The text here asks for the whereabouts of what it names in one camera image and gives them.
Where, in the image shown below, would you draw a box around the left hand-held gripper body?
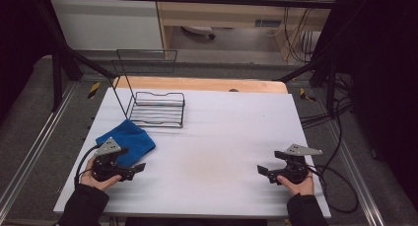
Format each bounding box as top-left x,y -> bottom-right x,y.
91,136 -> 130,183

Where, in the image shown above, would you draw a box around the person's left hand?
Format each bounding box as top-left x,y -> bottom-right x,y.
79,166 -> 123,191

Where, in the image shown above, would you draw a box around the bundle of black floor cables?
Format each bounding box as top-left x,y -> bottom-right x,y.
300,72 -> 354,130

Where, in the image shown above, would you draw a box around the aluminium rail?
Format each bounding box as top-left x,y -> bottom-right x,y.
328,120 -> 385,226
0,82 -> 78,214

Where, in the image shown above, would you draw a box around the wooden table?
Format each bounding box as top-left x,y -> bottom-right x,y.
112,75 -> 289,95

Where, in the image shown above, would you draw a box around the black curtain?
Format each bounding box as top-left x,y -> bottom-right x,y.
314,0 -> 418,210
0,0 -> 55,121

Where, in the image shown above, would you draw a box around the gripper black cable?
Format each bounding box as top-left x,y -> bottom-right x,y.
74,144 -> 102,188
305,165 -> 360,215

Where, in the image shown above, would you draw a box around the blue cloth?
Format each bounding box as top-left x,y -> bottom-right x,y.
95,118 -> 157,168

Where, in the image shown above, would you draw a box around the person's right hand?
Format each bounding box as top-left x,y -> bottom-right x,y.
276,171 -> 315,196

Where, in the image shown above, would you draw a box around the white cabinet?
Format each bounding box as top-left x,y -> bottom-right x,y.
49,0 -> 165,51

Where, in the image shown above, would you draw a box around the white chair base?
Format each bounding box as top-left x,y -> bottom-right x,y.
181,25 -> 217,40

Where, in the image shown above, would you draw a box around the hanging black cables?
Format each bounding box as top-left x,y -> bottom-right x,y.
284,7 -> 321,63

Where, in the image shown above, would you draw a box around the black metal frame strut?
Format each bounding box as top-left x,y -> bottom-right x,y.
277,51 -> 339,117
33,0 -> 118,113

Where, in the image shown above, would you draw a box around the black wire rack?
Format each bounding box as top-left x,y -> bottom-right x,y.
110,48 -> 186,129

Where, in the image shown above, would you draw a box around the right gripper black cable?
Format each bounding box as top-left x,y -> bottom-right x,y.
305,165 -> 360,215

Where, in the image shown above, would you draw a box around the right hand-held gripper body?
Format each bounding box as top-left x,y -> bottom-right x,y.
274,143 -> 323,186

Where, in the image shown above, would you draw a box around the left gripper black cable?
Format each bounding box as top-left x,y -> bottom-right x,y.
74,144 -> 102,188

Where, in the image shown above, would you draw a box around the light wooden desk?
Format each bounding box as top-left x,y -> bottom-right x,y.
154,0 -> 339,61

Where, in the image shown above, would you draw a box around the yellow and black tape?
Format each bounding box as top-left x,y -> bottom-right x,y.
87,81 -> 102,100
299,87 -> 317,103

